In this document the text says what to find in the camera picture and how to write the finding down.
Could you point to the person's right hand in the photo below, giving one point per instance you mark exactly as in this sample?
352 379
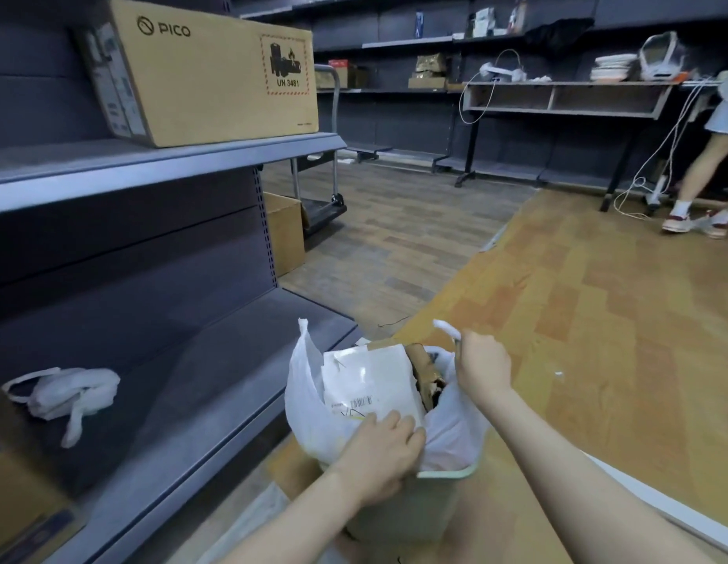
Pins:
484 364

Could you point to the person's left hand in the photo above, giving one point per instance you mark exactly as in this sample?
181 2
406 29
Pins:
376 458

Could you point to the person's right fingers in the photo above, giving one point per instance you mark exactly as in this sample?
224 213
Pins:
467 349

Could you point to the person's left fingers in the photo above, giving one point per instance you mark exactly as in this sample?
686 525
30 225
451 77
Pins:
406 434

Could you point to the white plastic bag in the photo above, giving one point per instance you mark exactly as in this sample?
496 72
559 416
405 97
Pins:
305 405

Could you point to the person's right forearm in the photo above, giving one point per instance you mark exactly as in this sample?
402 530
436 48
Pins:
575 493

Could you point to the person's left forearm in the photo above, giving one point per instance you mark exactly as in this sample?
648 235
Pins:
293 522

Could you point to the brown cardboard scraps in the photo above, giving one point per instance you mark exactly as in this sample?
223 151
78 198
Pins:
426 370

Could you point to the white paper mailer package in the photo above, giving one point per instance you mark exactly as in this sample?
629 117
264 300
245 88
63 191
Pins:
370 375

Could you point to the pale green trash bin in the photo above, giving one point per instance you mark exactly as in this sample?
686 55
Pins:
399 511

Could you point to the black platform trolley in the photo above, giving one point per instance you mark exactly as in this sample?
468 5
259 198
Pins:
324 208

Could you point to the small open cardboard box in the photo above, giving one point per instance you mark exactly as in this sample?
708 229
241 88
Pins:
284 229

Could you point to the white board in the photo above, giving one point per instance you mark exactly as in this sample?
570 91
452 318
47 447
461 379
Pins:
681 502

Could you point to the flat cardboard box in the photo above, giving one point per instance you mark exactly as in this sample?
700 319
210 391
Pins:
427 83

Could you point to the grey desk with cubbies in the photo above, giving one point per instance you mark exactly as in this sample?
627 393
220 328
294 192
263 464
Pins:
575 99

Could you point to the white headset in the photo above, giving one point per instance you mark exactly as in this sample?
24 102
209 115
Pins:
505 73

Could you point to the crumpled brown paper package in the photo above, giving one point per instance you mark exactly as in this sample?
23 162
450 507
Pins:
430 64

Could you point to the cardboard box with red label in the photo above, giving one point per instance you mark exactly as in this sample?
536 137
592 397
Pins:
340 76

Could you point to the stack of white plates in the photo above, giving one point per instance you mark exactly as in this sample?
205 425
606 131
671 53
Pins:
612 69

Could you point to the white carton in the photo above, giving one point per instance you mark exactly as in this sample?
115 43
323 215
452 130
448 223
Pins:
483 23

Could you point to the black cloth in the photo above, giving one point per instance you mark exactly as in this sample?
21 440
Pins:
558 35

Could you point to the small blue box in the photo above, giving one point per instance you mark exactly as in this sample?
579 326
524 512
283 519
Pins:
419 23

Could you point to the folded white plastic bags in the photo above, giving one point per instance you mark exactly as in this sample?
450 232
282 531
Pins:
64 393

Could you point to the clear plastic bag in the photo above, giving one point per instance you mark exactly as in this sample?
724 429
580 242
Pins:
662 55

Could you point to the large brown cardboard box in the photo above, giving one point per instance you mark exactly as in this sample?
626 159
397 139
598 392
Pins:
211 82

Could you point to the grey metal shelf unit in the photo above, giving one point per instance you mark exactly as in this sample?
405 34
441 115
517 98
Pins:
135 161

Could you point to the flat brown cardboard carton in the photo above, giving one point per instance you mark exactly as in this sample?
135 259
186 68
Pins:
17 511

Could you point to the dark wall shelving unit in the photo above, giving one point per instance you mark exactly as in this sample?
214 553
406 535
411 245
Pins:
399 123

